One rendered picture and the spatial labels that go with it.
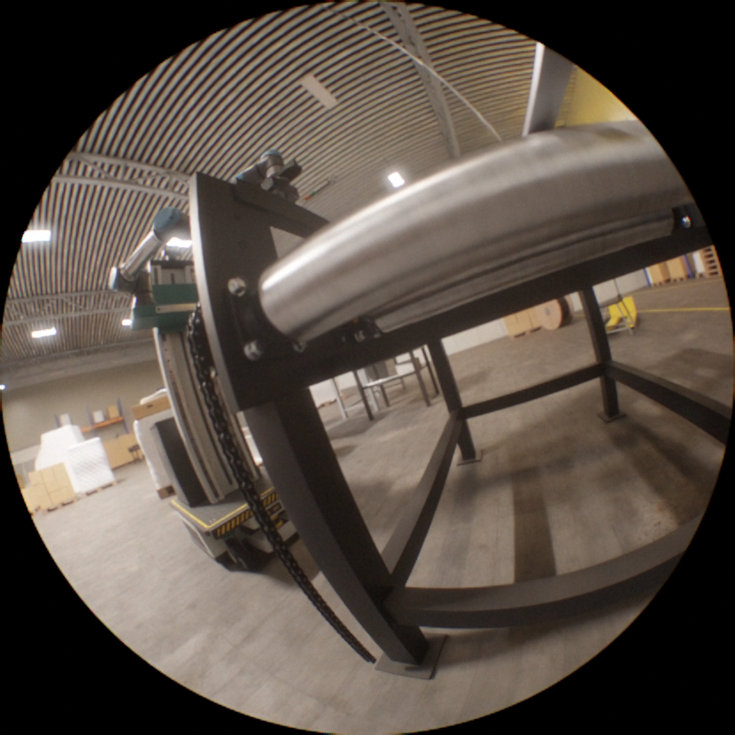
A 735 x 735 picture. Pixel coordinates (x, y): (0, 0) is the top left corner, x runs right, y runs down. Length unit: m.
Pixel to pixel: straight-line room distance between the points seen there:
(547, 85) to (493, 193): 0.13
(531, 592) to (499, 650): 0.35
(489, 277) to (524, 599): 0.56
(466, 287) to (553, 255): 0.19
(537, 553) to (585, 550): 0.17
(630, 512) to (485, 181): 1.03
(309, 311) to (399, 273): 0.10
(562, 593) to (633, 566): 0.12
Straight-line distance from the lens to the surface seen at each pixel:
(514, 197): 0.24
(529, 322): 8.19
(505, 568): 0.94
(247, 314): 0.35
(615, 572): 0.50
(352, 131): 10.24
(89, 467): 8.29
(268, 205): 0.57
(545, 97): 0.30
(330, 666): 0.90
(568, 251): 0.57
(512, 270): 0.53
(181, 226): 1.21
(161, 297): 1.63
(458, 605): 0.48
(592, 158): 0.28
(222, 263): 0.41
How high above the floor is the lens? 0.74
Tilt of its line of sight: 1 degrees down
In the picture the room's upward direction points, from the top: 20 degrees counter-clockwise
